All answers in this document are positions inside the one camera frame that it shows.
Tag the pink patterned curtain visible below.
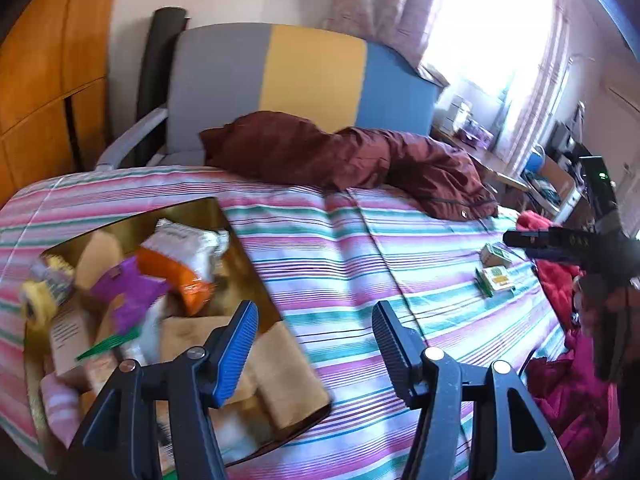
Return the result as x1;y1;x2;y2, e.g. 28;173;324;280
322;0;451;62

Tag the maroon jacket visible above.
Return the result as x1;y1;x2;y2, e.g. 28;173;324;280
200;110;500;221

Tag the magenta cloth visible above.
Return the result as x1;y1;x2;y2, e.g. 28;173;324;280
525;330;618;461

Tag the yellow snack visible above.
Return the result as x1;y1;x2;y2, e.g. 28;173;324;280
20;255;76;332

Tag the grey yellow blue headboard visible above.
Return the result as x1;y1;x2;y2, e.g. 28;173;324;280
165;22;441;154

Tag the small yellow and white box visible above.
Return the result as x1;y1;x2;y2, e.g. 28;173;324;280
475;266;516;299

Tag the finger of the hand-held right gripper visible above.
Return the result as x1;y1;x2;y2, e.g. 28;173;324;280
502;227;587;263

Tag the wooden wardrobe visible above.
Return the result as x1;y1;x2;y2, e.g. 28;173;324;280
0;0;124;206

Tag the pink striped sock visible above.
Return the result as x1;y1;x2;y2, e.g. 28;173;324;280
40;372;84;449

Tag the white box with black text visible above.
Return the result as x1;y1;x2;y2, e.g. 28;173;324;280
47;305;109;377

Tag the wooden side desk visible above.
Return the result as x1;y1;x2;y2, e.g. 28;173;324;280
432;125;531;197

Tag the small green and white box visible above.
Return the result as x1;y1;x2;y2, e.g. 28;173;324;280
480;242;514;269

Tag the striped bedsheet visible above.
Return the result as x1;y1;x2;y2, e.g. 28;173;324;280
0;165;571;480

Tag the person's right hand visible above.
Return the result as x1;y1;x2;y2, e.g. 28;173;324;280
572;275;640;339

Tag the cardboard box with blue items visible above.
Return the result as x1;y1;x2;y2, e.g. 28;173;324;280
520;145;582;217

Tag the purple wrapper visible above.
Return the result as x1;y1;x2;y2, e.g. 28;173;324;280
92;255;174;337

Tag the maroon box with gold inside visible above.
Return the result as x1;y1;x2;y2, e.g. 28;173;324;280
22;197;334;472

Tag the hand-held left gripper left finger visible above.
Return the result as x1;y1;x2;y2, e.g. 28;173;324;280
69;300;260;480

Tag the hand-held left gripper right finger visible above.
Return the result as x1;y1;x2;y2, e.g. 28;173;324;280
372;301;574;480

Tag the red cloth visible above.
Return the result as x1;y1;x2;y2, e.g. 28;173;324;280
515;210;586;333

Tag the white carton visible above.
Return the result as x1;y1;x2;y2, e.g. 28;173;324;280
440;95;474;134

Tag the purple carton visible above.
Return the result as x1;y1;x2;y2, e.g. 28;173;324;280
457;122;494;144

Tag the orange and white snack packet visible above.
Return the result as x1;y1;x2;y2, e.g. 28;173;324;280
137;219;231;317

